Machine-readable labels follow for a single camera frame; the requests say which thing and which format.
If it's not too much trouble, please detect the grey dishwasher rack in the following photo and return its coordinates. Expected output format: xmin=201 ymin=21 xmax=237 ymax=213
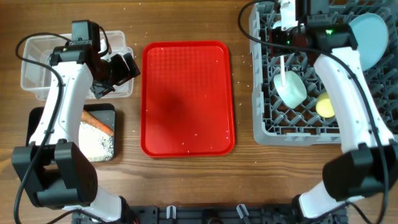
xmin=250 ymin=1 xmax=397 ymax=146

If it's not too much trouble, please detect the clear plastic bin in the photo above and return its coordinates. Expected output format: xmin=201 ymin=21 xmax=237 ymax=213
xmin=21 ymin=30 xmax=134 ymax=101

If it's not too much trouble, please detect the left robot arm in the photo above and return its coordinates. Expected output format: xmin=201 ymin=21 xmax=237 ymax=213
xmin=11 ymin=20 xmax=140 ymax=223

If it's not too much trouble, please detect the large light blue plate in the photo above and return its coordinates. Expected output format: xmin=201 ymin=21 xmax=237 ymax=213
xmin=349 ymin=13 xmax=389 ymax=71

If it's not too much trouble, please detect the black tray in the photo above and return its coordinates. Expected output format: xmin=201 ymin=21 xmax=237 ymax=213
xmin=26 ymin=103 xmax=116 ymax=157

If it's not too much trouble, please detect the carrot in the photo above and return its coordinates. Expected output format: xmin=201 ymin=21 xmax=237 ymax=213
xmin=81 ymin=110 xmax=114 ymax=137

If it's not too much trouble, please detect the red serving tray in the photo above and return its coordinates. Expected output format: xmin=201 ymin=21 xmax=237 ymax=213
xmin=140 ymin=40 xmax=236 ymax=158

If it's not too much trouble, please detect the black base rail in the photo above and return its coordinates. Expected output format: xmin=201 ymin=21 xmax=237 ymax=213
xmin=129 ymin=203 xmax=349 ymax=224

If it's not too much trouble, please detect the white rice pile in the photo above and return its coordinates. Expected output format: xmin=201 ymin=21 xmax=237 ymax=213
xmin=78 ymin=122 xmax=114 ymax=162

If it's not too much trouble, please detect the white plastic spoon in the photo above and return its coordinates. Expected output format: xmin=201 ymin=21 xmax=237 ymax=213
xmin=280 ymin=55 xmax=286 ymax=87

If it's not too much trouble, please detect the yellow cup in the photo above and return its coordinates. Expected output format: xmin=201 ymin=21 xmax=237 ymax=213
xmin=315 ymin=92 xmax=335 ymax=118

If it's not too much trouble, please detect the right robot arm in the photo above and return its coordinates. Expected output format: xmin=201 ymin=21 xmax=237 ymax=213
xmin=272 ymin=1 xmax=397 ymax=219

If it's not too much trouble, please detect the green bowl of rice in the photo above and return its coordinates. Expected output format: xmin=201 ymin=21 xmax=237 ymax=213
xmin=273 ymin=71 xmax=307 ymax=108

